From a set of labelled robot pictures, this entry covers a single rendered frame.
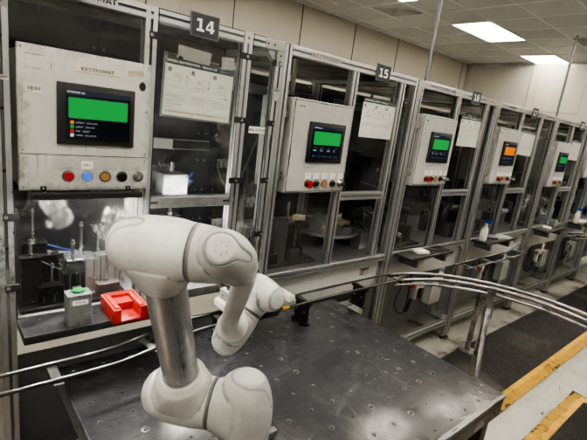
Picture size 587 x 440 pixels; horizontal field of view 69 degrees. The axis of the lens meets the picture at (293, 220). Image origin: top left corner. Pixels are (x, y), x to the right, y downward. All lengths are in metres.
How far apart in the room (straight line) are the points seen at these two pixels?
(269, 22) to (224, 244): 5.77
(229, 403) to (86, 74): 1.15
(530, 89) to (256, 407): 9.14
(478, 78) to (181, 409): 9.70
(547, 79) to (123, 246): 9.34
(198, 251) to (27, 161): 0.89
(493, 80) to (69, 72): 9.30
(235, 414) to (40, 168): 1.00
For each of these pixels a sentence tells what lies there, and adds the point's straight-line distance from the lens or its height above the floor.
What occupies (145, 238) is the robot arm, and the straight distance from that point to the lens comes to 0.94.
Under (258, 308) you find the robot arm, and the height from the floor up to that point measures 1.09.
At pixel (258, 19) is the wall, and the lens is 6.40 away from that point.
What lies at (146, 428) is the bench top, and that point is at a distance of 1.61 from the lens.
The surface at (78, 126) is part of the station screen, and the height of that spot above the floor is 1.59.
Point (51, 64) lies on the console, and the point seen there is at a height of 1.78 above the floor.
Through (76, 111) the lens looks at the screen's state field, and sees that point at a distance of 1.62.
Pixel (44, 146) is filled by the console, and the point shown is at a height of 1.52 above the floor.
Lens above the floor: 1.71
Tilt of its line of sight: 14 degrees down
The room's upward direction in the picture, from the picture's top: 7 degrees clockwise
